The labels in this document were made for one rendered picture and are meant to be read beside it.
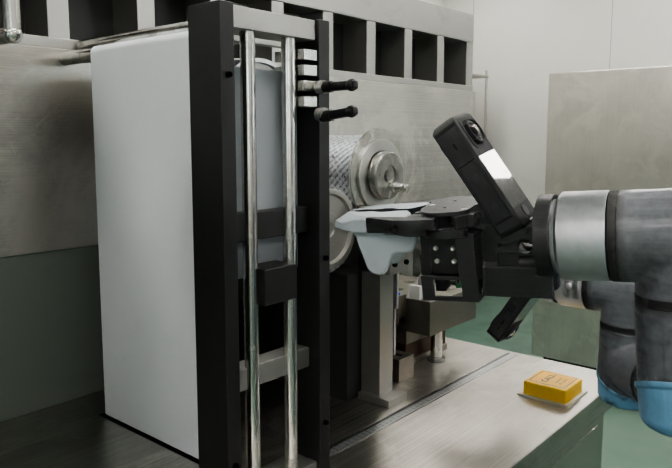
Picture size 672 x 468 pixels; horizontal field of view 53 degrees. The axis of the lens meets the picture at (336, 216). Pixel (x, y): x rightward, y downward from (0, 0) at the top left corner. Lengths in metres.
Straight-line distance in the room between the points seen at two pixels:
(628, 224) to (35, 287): 0.83
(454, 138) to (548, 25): 5.33
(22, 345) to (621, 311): 0.84
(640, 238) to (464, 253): 0.14
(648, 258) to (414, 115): 1.24
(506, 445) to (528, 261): 0.42
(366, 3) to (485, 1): 4.61
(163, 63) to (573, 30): 5.11
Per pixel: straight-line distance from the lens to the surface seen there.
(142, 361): 0.98
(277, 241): 0.78
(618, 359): 0.96
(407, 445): 0.96
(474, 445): 0.97
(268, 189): 0.76
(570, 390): 1.14
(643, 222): 0.56
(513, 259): 0.61
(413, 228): 0.59
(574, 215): 0.57
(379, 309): 1.04
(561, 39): 5.85
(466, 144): 0.59
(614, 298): 0.95
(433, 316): 1.19
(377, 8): 1.65
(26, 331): 1.11
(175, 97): 0.86
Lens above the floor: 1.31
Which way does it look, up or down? 7 degrees down
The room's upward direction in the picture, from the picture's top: straight up
